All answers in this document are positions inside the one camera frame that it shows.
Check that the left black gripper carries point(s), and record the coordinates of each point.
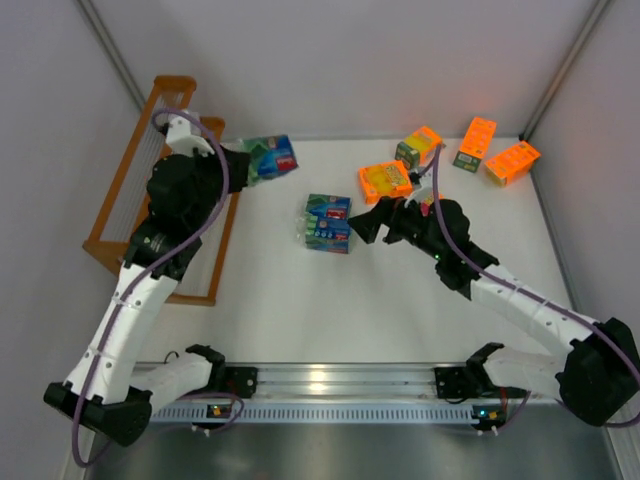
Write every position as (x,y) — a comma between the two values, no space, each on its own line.
(239,167)

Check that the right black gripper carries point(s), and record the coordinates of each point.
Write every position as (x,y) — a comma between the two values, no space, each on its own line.
(388,218)

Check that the blue green sponge pack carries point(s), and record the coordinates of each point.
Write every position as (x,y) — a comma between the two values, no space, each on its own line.
(328,206)
(270,157)
(324,234)

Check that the pink scrubber sponge box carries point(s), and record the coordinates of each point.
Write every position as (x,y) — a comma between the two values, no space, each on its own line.
(426,203)

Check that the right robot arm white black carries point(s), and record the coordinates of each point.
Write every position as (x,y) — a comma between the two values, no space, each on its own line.
(591,367)

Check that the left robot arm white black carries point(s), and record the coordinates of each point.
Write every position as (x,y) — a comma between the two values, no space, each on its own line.
(101,393)

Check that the orange green box yellow sponge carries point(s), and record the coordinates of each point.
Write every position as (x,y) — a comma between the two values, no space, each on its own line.
(414,149)

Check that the orange box upright back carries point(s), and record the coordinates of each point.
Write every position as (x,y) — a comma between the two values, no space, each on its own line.
(475,144)

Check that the orange box far right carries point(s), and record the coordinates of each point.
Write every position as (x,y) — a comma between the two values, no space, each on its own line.
(511,164)

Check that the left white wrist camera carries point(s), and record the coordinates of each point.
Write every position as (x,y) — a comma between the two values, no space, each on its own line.
(185,138)

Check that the aluminium mounting rail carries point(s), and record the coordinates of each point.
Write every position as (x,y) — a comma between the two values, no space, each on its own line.
(342,381)

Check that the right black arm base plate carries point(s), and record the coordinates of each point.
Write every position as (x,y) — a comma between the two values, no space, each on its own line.
(462,383)

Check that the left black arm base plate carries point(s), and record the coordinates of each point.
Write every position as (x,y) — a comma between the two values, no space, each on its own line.
(240,381)

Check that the slotted grey cable duct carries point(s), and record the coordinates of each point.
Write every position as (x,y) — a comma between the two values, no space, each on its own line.
(326,413)

